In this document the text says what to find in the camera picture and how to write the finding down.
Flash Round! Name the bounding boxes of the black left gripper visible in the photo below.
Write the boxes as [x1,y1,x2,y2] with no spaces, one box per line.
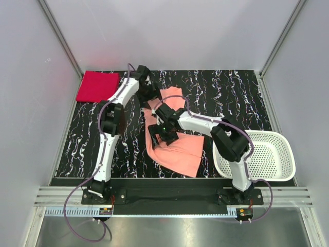
[136,83,162,110]

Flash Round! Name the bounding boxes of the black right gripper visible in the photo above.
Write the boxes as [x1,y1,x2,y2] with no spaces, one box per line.
[148,121,179,150]

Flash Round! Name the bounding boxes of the salmon pink t shirt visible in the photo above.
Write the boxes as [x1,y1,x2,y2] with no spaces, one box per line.
[142,87,205,179]

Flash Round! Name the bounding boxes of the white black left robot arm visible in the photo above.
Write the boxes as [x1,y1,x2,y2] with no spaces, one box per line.
[87,72,161,204]

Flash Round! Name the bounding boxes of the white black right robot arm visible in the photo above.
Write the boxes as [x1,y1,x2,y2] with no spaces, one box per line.
[143,96,254,204]

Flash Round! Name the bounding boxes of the folded red t shirt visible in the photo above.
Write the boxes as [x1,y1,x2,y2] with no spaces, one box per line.
[76,70,120,103]

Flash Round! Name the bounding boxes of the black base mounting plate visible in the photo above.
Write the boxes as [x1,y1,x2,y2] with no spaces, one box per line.
[81,178,264,213]

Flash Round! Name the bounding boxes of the white perforated plastic basket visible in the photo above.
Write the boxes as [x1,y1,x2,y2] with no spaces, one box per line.
[212,131,297,182]

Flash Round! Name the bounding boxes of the left aluminium frame post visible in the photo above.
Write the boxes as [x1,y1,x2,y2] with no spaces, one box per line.
[36,0,84,80]

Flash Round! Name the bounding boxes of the aluminium frame post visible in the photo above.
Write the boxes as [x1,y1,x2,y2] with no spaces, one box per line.
[259,0,309,79]
[36,0,84,80]

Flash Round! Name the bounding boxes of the right aluminium frame post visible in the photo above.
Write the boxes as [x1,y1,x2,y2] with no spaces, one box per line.
[259,0,309,79]

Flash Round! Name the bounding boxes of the white slotted cable duct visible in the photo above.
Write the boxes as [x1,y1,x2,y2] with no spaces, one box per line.
[45,207,239,219]

